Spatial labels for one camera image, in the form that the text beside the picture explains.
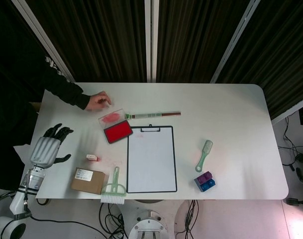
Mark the person bare hand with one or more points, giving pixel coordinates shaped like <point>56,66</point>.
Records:
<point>97,100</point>

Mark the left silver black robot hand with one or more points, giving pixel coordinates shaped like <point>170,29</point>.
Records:
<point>45,149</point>

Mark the red ink pad clear lid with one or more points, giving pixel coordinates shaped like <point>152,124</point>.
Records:
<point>117,132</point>

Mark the small red stamp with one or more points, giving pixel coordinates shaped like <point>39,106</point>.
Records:
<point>91,157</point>

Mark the brown cardboard box white label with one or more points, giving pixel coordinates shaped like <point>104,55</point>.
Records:
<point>94,183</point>

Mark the wide green brush white bristles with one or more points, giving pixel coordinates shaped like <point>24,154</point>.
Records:
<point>112,199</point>

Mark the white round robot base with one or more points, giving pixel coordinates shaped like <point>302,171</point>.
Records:
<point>148,224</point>

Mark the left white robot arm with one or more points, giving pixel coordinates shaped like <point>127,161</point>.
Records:
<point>17,201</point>

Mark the black sleeved person forearm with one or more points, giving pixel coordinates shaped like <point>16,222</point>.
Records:
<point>71,94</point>

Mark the black clipboard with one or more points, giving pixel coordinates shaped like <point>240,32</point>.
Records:
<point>150,129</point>

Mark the green white folded wrapper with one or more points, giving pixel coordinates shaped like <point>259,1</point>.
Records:
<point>128,115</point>

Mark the brown chopsticks in paper sleeve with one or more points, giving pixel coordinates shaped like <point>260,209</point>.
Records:
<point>153,115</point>

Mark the person in black clothes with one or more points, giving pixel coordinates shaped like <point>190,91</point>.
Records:
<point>12,99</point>

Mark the dark pleated curtain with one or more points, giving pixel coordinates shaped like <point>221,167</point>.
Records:
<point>104,37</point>

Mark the white paper sheet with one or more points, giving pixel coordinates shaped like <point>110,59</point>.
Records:
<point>151,161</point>

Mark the narrow green brush white bristles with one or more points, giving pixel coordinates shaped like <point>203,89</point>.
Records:
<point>204,155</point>

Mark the purple toy building block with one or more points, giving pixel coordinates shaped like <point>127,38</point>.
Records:
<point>204,177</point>

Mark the blue toy building block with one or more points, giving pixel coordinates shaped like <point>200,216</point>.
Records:
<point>206,186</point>

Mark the white partition beam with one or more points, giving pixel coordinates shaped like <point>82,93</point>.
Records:
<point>288,110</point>

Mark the black caster wheel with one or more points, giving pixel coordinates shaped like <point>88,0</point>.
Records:
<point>293,201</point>

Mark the white metal frame post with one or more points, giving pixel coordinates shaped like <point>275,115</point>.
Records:
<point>36,31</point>
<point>235,39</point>
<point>148,37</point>

